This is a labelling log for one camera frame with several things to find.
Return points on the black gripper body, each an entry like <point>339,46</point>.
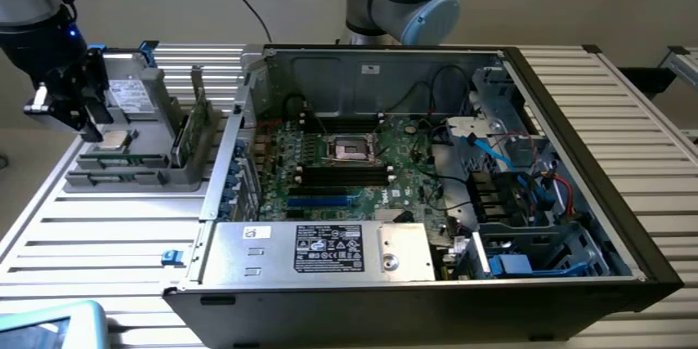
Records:
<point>50,52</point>

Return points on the green RAM stick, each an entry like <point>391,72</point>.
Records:
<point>181,140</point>
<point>199,120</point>

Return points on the black RAM slot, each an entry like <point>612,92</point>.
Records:
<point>345,126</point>
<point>346,168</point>
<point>346,173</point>
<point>345,122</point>
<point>345,119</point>
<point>345,130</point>
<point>346,177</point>
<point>346,182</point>

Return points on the silver CPU chip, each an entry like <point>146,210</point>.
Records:
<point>115,139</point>

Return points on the silver hard disk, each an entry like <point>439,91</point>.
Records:
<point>129,93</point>

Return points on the blue rack clamp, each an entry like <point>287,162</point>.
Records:
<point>96,47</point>
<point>147,55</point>

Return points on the long green circuit card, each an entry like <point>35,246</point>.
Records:
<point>123,159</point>

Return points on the short green circuit card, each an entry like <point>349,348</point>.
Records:
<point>111,179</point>

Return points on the grey parts rack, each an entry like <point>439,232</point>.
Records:
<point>147,177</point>

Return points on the blue table clip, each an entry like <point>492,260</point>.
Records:
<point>171,256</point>

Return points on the short black expansion slot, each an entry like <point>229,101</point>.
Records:
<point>297,213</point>

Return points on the long black expansion slot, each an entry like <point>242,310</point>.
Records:
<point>319,191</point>

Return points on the silver power supply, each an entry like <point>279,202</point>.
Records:
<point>262,259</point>

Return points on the blue expansion slot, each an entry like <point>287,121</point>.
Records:
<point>321,201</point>

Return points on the CPU socket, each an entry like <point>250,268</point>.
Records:
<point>350,148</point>

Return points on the teal framed tablet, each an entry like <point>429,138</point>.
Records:
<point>71,320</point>

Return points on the green motherboard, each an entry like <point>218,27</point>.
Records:
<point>403,161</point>

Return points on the silver chipset heatsink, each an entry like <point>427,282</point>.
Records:
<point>389,216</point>

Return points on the black open PC case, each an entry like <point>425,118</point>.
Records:
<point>382,312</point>

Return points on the silver disk bay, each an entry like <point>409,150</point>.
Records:
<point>502,120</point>

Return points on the blue drive caddy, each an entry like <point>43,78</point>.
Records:
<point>510,264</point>

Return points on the silver drive cage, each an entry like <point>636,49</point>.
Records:
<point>557,242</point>

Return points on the metal slat side table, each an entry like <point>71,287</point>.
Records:
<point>681,63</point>

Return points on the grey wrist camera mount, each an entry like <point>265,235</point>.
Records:
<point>51,118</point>

